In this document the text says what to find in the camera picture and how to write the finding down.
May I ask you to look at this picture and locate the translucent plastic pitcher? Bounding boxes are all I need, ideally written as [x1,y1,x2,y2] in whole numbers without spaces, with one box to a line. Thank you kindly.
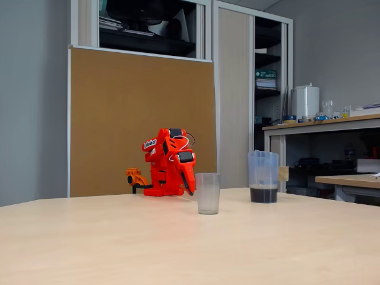
[248,150,289,204]

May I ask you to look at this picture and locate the clear plastic cup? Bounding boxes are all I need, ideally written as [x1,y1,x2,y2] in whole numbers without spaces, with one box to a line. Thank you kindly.
[195,173,221,215]

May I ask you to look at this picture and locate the orange table clamp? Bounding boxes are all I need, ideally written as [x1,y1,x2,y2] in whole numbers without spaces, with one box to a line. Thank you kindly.
[125,167,154,194]

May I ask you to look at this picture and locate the brown cork pinboard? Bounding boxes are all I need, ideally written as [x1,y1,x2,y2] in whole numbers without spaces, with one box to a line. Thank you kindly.
[67,45,218,198]

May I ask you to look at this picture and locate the grey roller door cabinet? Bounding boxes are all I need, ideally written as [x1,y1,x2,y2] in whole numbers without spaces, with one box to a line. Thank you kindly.
[212,0,294,191]

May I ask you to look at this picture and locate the stack of papers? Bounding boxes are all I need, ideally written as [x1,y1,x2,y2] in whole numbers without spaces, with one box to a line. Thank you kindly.
[255,78,278,91]

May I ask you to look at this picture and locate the green box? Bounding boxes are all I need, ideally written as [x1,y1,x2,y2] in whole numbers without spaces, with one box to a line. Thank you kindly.
[255,69,277,80]

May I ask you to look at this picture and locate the white cylindrical water kettle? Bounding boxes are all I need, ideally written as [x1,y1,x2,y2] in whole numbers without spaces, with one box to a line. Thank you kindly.
[290,83,321,121]

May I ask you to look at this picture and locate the wooden top side bench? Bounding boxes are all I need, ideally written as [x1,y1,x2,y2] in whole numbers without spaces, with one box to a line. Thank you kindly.
[262,113,380,194]

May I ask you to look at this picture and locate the wooden top low desk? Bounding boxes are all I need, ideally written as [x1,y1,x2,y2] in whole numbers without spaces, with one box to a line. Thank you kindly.
[315,173,380,205]

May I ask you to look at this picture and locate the grey open shelf cabinet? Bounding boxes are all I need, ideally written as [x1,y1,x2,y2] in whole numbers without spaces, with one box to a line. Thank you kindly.
[70,0,213,61]

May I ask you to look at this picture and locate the white flat box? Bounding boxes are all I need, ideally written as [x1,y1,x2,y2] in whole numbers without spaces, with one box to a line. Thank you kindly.
[357,159,380,173]

